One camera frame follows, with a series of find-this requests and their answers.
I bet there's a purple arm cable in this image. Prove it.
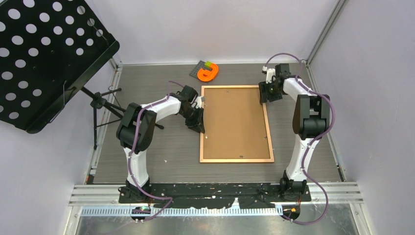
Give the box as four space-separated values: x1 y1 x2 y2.
127 80 187 223
264 53 337 225

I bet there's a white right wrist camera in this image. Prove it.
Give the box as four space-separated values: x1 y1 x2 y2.
262 66 276 84

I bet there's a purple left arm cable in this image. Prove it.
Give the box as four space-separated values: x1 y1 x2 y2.
127 80 187 223

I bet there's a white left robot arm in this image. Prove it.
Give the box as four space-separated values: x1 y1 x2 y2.
116 86 205 203

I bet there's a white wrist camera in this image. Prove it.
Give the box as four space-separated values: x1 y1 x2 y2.
194 96 205 109
262 66 276 84

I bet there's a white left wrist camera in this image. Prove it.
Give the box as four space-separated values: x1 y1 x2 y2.
194 96 205 109

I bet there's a brown cardboard backing board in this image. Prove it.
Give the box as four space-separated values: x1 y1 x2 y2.
203 87 271 160

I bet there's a black perforated music stand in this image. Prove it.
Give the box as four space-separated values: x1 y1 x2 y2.
0 0 120 134

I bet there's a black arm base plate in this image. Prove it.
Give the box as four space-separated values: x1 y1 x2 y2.
118 183 311 209

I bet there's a wooden picture frame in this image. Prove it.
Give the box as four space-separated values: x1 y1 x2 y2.
199 85 275 164

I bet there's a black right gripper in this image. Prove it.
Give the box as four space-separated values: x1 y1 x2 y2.
258 79 282 104

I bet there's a grey lego baseplate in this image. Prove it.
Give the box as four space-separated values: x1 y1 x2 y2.
189 60 209 79

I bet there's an aluminium rail with ruler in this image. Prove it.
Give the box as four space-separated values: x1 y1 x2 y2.
69 182 364 217

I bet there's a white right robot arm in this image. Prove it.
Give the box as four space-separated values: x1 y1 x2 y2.
258 64 330 201

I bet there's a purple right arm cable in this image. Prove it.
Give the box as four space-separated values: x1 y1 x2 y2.
264 53 337 225

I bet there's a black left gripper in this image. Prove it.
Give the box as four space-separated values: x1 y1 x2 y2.
180 106 204 134

